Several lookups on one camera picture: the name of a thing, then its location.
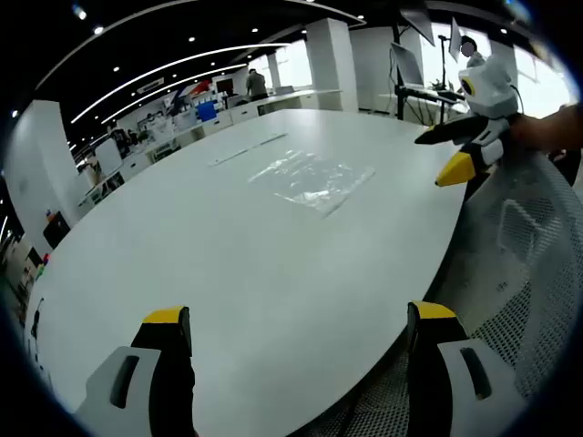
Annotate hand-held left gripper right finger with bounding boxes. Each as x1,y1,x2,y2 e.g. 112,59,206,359
406,300,520,437

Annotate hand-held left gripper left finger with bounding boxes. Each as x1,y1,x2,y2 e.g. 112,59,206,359
75,305,197,437

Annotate clear resealable bag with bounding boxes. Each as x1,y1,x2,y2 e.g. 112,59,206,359
248,148,376,219

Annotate black tripod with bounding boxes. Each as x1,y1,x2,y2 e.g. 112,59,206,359
436,34,452,95

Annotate black monitor stand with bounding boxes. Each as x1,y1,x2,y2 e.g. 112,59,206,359
390,22,414,122

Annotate computer monitor on stand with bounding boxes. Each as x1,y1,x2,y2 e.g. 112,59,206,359
390,42,428,88

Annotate grey mesh chair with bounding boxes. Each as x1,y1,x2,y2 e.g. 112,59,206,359
313,149,583,437

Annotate long white counter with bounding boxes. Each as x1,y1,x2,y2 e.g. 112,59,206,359
226,87,343,125

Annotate black cabinet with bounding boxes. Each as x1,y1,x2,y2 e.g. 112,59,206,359
42,210,72,249

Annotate white board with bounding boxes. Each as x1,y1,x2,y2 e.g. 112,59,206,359
94,137,123,178

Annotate blue box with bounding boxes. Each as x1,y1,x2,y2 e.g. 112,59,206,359
195,100,220,122

